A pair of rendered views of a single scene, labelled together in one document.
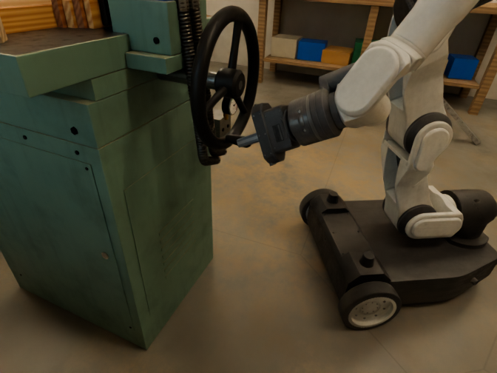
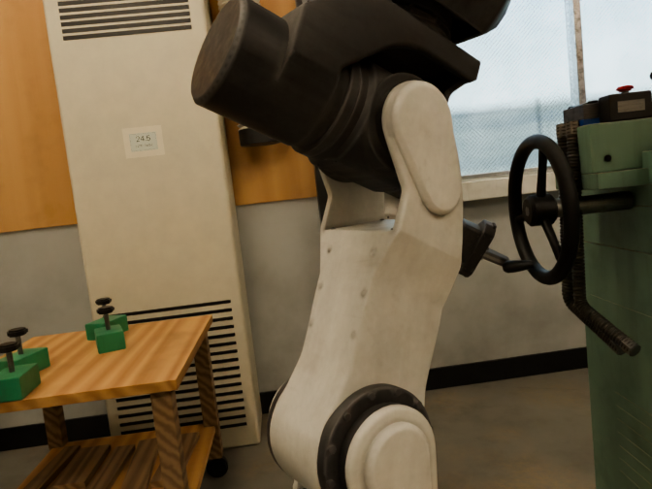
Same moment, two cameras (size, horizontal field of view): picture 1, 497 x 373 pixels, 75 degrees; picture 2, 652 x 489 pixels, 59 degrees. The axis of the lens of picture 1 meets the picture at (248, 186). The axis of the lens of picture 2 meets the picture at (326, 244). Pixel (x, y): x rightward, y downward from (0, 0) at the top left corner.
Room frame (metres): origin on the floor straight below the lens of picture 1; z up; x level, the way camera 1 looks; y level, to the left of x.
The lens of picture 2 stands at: (1.55, -0.77, 0.91)
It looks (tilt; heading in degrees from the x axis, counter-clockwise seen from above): 6 degrees down; 157
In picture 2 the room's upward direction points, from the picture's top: 6 degrees counter-clockwise
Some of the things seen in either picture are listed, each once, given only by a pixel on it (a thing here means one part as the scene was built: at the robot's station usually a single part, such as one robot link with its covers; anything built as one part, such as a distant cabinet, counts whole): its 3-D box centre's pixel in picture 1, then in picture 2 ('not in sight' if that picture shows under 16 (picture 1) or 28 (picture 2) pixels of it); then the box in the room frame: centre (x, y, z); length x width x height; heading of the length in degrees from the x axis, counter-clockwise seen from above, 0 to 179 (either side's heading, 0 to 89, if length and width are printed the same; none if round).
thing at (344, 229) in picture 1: (404, 229); not in sight; (0.98, -0.62, 0.19); 0.64 x 0.52 x 0.33; 98
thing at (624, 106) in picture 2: not in sight; (604, 109); (0.73, 0.19, 0.99); 0.13 x 0.11 x 0.06; 158
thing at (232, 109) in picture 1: (228, 106); not in sight; (0.98, 0.07, 0.65); 0.06 x 0.04 x 0.08; 158
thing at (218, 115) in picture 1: (210, 123); not in sight; (1.01, 0.14, 0.58); 0.12 x 0.08 x 0.08; 68
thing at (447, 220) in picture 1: (420, 211); not in sight; (0.98, -0.65, 0.28); 0.21 x 0.20 x 0.13; 98
